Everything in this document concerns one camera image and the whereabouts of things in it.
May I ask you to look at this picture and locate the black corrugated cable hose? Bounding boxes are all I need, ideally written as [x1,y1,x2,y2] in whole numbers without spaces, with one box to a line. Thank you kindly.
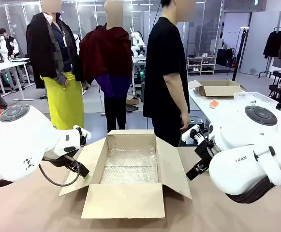
[224,166,281,204]

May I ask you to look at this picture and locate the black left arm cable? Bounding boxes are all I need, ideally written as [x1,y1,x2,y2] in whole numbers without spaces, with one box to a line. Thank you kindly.
[38,162,81,187]

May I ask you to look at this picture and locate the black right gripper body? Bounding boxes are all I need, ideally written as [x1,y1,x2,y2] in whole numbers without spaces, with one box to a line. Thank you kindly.
[194,138,216,165]

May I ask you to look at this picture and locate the person's right hand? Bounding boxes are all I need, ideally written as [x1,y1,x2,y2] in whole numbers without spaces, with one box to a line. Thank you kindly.
[179,112,192,131]

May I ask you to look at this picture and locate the white side table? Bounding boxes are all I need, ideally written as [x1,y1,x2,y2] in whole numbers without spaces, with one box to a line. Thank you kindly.
[188,86,281,136]

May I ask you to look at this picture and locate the person's right forearm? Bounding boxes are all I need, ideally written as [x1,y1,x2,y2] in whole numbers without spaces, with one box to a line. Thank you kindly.
[163,72,190,117]

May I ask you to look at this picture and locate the white shoe rack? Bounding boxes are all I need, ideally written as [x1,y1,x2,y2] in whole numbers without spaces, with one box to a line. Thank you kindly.
[186,55,217,75]

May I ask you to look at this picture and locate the mannequin with yellow skirt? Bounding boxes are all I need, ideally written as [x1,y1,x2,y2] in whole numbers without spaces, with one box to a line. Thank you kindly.
[26,0,88,131]

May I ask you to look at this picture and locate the shallow open cardboard box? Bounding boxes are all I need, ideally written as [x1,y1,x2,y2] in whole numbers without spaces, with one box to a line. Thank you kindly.
[188,79,243,98]

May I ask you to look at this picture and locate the rack of dark clothes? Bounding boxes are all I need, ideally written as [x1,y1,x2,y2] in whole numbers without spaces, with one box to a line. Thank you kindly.
[263,26,281,78]

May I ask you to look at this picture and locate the white mesh basket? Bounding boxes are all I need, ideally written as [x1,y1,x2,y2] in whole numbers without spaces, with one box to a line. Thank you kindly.
[233,91,279,107]

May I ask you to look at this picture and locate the white desk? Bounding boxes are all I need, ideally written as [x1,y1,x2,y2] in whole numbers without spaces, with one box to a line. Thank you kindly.
[0,57,35,102]

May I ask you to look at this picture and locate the open brown cardboard box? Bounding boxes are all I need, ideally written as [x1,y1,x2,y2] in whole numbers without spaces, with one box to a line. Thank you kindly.
[59,129,192,219]

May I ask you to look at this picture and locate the seated person in varsity jacket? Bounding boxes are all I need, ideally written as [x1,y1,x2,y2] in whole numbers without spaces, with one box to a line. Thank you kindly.
[0,28,20,59]

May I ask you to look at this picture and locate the black tripod pole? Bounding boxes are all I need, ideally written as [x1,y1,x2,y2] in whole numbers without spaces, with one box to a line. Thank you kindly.
[231,27,250,82]

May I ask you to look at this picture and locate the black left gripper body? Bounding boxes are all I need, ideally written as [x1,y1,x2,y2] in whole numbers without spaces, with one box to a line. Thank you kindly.
[42,154,80,169]

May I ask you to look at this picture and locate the small cardboard box on floor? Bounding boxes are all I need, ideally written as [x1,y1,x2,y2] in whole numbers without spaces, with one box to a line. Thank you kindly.
[126,95,140,106]

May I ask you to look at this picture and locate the person in black T-shirt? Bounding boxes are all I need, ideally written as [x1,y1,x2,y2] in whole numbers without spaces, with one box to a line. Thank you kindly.
[142,0,197,147]

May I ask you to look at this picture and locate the black utility cart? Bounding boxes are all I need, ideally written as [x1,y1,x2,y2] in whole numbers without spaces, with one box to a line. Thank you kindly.
[267,70,281,103]

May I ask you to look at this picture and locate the mannequin with maroon cloak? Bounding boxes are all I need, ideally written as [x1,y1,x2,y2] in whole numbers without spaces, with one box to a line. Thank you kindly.
[79,0,134,133]

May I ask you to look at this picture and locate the black suitcase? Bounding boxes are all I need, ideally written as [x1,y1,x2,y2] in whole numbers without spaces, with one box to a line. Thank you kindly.
[216,48,236,68]

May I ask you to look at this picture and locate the clear bubble wrap sheet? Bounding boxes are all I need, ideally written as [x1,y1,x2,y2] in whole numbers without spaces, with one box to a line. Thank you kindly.
[99,145,159,185]

